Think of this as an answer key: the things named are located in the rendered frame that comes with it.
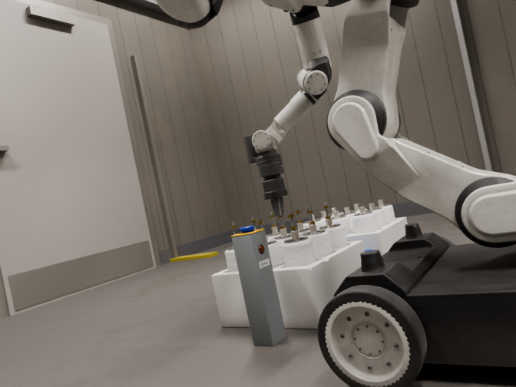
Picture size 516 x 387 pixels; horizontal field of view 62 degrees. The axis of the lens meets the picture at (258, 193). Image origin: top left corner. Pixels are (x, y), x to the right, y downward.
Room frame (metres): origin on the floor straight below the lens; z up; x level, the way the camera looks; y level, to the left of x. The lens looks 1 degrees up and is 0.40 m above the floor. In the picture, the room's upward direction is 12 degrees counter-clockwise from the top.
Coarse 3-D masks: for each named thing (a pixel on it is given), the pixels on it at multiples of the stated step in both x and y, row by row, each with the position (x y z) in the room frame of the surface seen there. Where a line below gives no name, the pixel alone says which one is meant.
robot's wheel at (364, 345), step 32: (352, 288) 0.82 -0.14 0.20; (320, 320) 0.84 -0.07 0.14; (352, 320) 0.82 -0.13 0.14; (384, 320) 0.79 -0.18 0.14; (416, 320) 0.76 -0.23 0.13; (352, 352) 0.83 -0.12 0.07; (384, 352) 0.79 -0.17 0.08; (416, 352) 0.75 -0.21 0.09; (352, 384) 0.82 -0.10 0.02; (384, 384) 0.78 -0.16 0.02
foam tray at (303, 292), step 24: (360, 240) 1.53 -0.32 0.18; (312, 264) 1.26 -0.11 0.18; (336, 264) 1.35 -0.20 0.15; (360, 264) 1.48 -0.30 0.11; (216, 288) 1.44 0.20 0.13; (240, 288) 1.38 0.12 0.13; (288, 288) 1.27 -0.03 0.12; (312, 288) 1.22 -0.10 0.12; (336, 288) 1.32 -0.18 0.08; (240, 312) 1.39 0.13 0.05; (288, 312) 1.28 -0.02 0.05; (312, 312) 1.23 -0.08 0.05
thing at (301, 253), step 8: (304, 240) 1.29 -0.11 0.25; (288, 248) 1.29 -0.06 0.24; (296, 248) 1.28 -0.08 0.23; (304, 248) 1.28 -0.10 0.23; (312, 248) 1.30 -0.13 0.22; (288, 256) 1.29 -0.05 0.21; (296, 256) 1.28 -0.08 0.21; (304, 256) 1.28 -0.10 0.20; (312, 256) 1.29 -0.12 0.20; (288, 264) 1.30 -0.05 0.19; (296, 264) 1.28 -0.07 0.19; (304, 264) 1.28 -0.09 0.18
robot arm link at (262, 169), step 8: (264, 168) 1.45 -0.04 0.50; (272, 168) 1.45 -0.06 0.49; (280, 168) 1.46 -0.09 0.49; (264, 176) 1.45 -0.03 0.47; (272, 176) 1.46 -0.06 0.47; (264, 184) 1.46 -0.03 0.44; (272, 184) 1.44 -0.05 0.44; (280, 184) 1.48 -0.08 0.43; (264, 192) 1.46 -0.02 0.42; (272, 192) 1.43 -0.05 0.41; (280, 192) 1.46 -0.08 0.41
